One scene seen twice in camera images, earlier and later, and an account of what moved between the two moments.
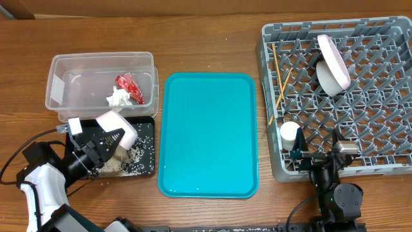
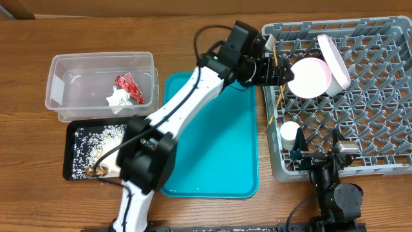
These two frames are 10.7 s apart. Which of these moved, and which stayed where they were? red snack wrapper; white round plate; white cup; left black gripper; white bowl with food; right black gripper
Moved: left black gripper; white bowl with food
Stayed: red snack wrapper; white round plate; white cup; right black gripper
